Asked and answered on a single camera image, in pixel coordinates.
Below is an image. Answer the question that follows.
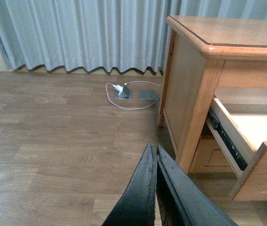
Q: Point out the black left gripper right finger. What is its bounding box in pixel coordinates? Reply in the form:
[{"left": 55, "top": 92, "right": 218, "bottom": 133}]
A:
[{"left": 156, "top": 144, "right": 237, "bottom": 226}]

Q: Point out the black drawer slide rail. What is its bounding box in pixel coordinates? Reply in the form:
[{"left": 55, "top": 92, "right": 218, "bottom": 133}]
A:
[{"left": 208, "top": 108, "right": 248, "bottom": 171}]

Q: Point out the closed metal floor plate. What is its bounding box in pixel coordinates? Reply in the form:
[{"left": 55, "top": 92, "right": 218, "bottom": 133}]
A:
[{"left": 138, "top": 90, "right": 159, "bottom": 100}]

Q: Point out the white charger plug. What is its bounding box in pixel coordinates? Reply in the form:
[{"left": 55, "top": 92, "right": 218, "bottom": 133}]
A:
[{"left": 112, "top": 84, "right": 123, "bottom": 92}]

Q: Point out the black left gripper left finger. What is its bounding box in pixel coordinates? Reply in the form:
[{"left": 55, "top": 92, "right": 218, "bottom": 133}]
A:
[{"left": 103, "top": 145, "right": 157, "bottom": 226}]

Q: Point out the wooden drawer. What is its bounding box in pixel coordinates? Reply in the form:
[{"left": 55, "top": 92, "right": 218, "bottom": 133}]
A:
[
  {"left": 206, "top": 97, "right": 267, "bottom": 201},
  {"left": 189, "top": 138, "right": 233, "bottom": 173}
]

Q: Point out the open metal floor socket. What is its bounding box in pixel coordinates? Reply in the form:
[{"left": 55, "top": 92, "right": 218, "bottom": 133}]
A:
[{"left": 114, "top": 84, "right": 133, "bottom": 99}]

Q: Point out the white charging cable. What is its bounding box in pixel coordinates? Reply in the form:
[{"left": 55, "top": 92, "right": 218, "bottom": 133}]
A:
[{"left": 105, "top": 81, "right": 164, "bottom": 111}]

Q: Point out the wooden nightstand cabinet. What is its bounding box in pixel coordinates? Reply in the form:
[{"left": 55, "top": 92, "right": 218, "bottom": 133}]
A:
[{"left": 157, "top": 16, "right": 267, "bottom": 172}]

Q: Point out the grey pleated curtain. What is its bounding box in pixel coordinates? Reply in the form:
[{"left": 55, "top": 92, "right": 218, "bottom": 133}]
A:
[{"left": 0, "top": 0, "right": 267, "bottom": 72}]

